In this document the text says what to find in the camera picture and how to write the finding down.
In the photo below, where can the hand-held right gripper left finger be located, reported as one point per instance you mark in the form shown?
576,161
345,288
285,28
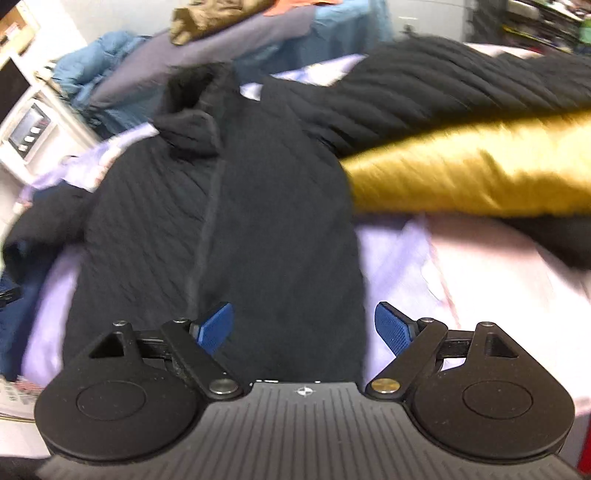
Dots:
213,330

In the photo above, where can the purple floral bedsheet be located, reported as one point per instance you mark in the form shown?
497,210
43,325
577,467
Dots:
485,286

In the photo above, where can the grey fleece blanket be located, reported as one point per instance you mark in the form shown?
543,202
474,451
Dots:
194,55

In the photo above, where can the blue padded cloth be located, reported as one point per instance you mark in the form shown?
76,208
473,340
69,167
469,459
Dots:
99,60

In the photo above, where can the olive green jacket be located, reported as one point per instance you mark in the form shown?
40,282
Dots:
207,18

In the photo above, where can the cluttered shelf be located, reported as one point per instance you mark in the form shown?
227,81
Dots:
540,21

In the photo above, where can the white machine with control panel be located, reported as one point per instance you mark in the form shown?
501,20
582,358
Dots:
44,124

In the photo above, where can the bed with teal skirt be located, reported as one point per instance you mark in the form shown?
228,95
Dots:
341,27

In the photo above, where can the orange cloth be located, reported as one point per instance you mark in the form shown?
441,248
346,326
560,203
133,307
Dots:
288,5

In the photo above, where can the navy blue garment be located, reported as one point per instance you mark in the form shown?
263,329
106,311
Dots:
23,332

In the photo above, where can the black quilted jacket gold lining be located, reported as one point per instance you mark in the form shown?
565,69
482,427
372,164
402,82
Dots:
258,221

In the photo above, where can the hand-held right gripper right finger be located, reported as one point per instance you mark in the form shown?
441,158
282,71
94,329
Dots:
392,328

